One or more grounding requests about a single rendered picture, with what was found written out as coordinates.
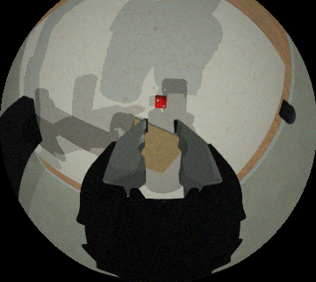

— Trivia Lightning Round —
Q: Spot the red die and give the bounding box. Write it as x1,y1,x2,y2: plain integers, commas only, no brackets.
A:
155,95,167,108

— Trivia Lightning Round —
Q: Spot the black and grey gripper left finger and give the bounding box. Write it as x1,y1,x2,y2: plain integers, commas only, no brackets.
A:
76,119,147,226

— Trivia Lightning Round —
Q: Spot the tan square mat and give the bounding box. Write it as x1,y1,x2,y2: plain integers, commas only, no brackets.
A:
141,123,181,173

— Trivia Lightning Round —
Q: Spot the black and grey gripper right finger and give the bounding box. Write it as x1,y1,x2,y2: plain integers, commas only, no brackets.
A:
174,119,246,221

